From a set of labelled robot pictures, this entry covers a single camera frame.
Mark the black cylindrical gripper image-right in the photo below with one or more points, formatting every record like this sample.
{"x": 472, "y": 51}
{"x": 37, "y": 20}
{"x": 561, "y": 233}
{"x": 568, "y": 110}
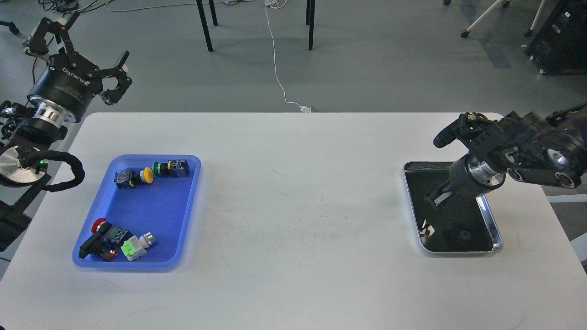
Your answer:
{"x": 469, "y": 177}

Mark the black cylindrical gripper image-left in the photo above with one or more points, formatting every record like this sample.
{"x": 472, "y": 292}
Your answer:
{"x": 64, "y": 89}

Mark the black gear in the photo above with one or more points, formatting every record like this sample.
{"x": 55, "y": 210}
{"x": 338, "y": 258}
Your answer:
{"x": 464, "y": 236}

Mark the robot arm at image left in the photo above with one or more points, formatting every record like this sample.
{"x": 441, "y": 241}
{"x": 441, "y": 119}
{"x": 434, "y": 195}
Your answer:
{"x": 29, "y": 131}

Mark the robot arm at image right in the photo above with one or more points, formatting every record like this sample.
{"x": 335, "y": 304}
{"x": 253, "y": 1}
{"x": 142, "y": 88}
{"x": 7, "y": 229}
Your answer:
{"x": 548, "y": 151}

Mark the silver metal tray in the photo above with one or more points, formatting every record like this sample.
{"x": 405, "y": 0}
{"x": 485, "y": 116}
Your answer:
{"x": 437, "y": 229}

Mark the blue plastic tray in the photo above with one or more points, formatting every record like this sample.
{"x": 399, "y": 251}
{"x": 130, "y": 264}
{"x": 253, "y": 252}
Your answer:
{"x": 162, "y": 208}

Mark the black table leg left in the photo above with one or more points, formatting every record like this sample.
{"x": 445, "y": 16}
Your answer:
{"x": 204, "y": 23}

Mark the black table leg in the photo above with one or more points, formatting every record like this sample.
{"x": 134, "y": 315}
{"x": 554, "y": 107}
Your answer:
{"x": 310, "y": 21}
{"x": 204, "y": 23}

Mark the black equipment cart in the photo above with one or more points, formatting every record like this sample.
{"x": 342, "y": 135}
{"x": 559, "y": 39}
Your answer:
{"x": 560, "y": 46}

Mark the black table leg right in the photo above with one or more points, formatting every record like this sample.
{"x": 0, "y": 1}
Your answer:
{"x": 310, "y": 21}

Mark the yellow push button switch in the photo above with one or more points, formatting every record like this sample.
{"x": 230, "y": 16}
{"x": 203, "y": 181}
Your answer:
{"x": 129, "y": 178}

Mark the green push button switch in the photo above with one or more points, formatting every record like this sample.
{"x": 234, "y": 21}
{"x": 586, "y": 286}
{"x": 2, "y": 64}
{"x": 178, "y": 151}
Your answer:
{"x": 176, "y": 168}

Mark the red push button switch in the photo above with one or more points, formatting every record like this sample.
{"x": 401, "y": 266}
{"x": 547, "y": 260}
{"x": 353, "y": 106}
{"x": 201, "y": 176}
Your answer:
{"x": 112, "y": 233}

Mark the black selector switch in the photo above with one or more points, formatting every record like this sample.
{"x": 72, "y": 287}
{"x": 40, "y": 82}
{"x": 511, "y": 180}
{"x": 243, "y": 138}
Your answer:
{"x": 96, "y": 246}

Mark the white green switch block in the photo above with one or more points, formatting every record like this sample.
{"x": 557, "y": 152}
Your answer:
{"x": 135, "y": 247}

